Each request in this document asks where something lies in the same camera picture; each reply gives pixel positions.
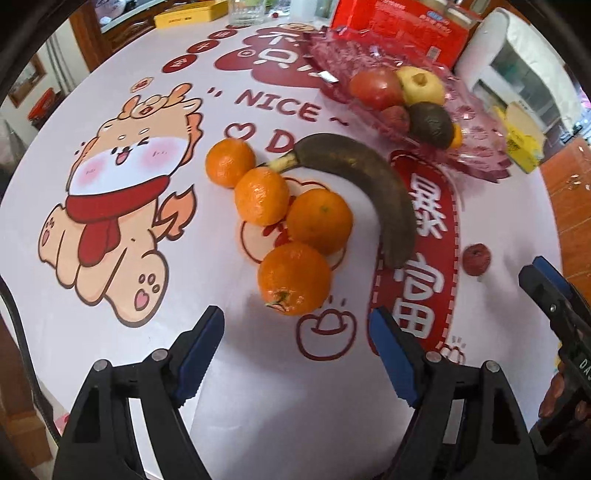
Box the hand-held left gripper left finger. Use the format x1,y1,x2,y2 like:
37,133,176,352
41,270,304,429
52,305,226,480

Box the dark green avocado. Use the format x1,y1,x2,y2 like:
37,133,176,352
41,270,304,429
409,102,455,151

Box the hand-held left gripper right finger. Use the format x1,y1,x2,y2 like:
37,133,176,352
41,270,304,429
368,306,541,480

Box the white printed tablecloth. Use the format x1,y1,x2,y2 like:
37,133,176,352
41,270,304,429
0,9,591,480

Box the red apple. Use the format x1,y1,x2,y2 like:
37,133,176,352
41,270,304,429
348,68,406,110

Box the yellow apple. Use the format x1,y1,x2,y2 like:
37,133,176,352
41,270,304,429
396,66,448,107

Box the overripe dark banana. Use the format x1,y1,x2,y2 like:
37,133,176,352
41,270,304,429
256,133,419,270

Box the flat yellow box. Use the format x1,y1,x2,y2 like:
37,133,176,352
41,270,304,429
154,0,230,29

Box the clear drinking glass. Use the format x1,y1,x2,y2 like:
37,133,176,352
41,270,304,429
228,0,267,27

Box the white storage container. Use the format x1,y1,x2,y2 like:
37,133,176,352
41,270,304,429
471,41,583,136

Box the small red hawthorn fruit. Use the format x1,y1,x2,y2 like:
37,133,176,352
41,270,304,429
381,105,411,134
463,244,493,280

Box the person's right hand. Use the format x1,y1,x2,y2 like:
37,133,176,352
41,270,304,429
538,369,571,418

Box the pink glass fruit bowl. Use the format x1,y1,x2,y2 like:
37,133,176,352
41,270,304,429
307,25,514,184

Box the white cloth cover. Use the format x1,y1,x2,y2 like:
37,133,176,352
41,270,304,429
455,7,561,75

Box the red drink bottle multipack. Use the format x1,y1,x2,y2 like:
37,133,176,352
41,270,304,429
330,0,483,65

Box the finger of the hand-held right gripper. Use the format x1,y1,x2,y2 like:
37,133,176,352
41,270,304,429
518,256,591,344

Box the yellow tissue box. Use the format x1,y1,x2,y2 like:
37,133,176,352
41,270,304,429
492,104,546,174

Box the wooden kitchen base cabinet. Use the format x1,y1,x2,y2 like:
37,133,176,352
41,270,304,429
98,7,160,52

